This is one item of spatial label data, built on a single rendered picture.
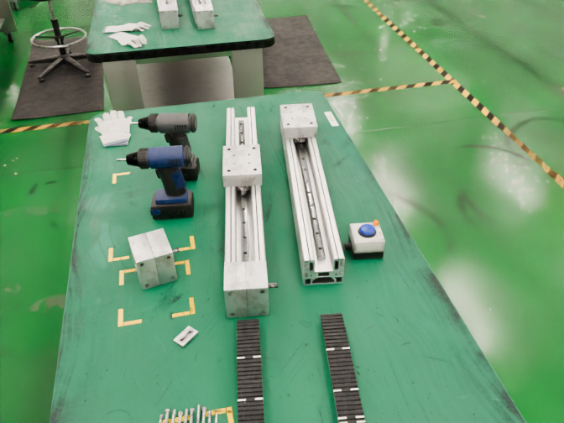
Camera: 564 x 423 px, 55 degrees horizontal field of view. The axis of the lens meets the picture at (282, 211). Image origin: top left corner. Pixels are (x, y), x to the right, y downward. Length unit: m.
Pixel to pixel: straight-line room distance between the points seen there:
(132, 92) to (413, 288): 1.98
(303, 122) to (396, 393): 0.93
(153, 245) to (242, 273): 0.25
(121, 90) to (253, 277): 1.86
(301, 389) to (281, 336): 0.14
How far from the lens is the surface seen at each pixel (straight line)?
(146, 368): 1.24
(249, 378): 1.15
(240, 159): 1.59
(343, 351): 1.20
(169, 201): 1.56
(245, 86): 2.96
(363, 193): 1.67
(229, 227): 1.40
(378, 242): 1.41
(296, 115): 1.81
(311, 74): 4.28
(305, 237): 1.36
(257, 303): 1.26
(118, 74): 2.90
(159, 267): 1.36
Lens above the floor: 1.76
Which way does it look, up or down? 38 degrees down
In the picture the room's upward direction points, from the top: 1 degrees counter-clockwise
